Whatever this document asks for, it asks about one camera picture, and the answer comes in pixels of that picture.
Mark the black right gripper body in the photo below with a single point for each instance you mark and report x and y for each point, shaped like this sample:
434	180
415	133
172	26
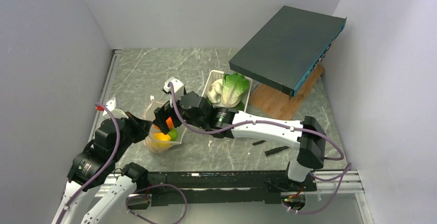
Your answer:
197	122

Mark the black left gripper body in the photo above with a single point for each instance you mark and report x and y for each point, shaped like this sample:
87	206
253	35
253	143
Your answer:
134	132

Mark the orange tangerine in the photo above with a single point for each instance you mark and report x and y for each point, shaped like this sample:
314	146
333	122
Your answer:
169	123

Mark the light green round fruit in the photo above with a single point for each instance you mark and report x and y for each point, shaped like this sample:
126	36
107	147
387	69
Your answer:
173	134

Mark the yellow lemon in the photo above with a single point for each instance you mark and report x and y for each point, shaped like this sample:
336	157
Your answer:
161	137

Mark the polka dot zip top bag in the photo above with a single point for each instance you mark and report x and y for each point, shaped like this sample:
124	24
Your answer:
150	142

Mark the dark green avocado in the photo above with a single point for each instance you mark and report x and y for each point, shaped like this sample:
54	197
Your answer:
240	106

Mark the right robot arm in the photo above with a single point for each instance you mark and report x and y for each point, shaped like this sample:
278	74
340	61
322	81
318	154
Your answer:
306	136

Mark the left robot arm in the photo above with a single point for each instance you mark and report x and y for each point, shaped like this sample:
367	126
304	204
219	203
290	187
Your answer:
95	163

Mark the white garlic cluster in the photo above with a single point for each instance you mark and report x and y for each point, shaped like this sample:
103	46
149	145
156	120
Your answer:
214	91

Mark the white perforated plastic basket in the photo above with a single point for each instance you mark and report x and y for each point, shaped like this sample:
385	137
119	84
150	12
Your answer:
215	75

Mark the green white cabbage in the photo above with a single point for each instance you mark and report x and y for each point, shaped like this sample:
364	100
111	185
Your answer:
234	86

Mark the wooden cutting board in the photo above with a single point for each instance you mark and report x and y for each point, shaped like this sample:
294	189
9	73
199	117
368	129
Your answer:
279	105

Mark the black hammer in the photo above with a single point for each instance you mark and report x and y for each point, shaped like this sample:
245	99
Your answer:
275	150

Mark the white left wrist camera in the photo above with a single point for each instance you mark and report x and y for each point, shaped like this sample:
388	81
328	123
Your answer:
114	106

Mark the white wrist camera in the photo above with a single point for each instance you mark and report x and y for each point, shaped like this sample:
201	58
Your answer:
178	87
114	106

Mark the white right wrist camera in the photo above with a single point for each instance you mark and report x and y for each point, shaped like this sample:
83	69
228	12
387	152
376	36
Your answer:
178	87

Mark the orange handled pliers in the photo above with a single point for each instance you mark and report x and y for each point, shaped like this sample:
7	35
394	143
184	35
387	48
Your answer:
258	142

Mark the dark network switch box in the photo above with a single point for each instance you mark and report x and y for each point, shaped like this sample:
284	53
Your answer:
286	50

